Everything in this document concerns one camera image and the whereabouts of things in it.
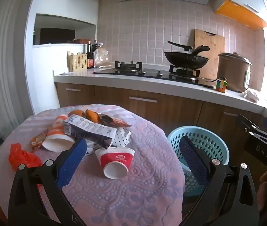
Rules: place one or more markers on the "white curtain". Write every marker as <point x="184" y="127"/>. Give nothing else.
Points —
<point x="1" y="75"/>

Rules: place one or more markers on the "black gas stove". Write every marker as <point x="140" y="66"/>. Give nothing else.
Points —
<point x="152" y="73"/>

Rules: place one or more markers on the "black wok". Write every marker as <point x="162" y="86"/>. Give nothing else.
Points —
<point x="185" y="60"/>

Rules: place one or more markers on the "white crumpled bag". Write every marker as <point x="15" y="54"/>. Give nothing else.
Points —
<point x="252" y="95"/>

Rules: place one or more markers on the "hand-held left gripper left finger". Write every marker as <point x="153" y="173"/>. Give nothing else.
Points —
<point x="72" y="160"/>

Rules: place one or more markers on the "orange snack packet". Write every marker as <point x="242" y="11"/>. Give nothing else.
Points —
<point x="37" y="141"/>

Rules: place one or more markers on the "round table with pink cloth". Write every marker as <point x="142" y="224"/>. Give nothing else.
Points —
<point x="135" y="181"/>

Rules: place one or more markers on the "orange peel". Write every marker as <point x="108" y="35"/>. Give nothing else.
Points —
<point x="92" y="116"/>
<point x="76" y="113"/>

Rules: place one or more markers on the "wooden cutting board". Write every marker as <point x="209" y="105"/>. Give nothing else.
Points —
<point x="214" y="44"/>

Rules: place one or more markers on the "person's right hand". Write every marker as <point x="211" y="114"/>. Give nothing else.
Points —
<point x="262" y="188"/>

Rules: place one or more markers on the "brown snack wrapper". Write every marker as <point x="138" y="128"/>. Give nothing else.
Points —
<point x="114" y="122"/>

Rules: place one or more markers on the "brown rice cooker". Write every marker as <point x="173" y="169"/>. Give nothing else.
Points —
<point x="229" y="73"/>

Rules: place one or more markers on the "polka dot wrapper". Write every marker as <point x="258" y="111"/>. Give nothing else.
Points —
<point x="121" y="136"/>

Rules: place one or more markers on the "dark glass bottle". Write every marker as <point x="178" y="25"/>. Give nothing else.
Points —
<point x="95" y="44"/>

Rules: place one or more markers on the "light blue plastic basket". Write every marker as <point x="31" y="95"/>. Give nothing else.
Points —
<point x="208" y="141"/>

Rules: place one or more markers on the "orange paper cup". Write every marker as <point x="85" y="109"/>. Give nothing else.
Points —
<point x="57" y="131"/>

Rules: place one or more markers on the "milk carton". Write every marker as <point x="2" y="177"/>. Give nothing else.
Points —
<point x="88" y="128"/>

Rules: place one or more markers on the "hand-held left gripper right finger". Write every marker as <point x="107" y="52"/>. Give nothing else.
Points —
<point x="193" y="160"/>

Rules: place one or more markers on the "red paper cup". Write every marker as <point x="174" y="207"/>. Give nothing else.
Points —
<point x="117" y="160"/>

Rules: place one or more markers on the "soy sauce bottle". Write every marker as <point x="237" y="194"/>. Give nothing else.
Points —
<point x="90" y="61"/>

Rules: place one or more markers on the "black spatula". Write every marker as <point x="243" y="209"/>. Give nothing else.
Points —
<point x="179" y="45"/>

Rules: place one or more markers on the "clear plastic bag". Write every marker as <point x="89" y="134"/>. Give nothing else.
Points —
<point x="101" y="57"/>

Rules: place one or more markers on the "orange wall cabinet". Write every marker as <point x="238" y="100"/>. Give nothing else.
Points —
<point x="239" y="13"/>

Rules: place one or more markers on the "puzzle cube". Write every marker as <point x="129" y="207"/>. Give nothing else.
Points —
<point x="221" y="85"/>

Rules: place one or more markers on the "beige utensil basket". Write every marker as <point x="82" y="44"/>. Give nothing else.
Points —
<point x="77" y="62"/>

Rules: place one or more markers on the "orange plastic bag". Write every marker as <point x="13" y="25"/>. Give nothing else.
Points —
<point x="18" y="156"/>

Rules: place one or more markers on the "kitchen counter with wooden cabinets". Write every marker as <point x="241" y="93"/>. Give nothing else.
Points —
<point x="147" y="82"/>

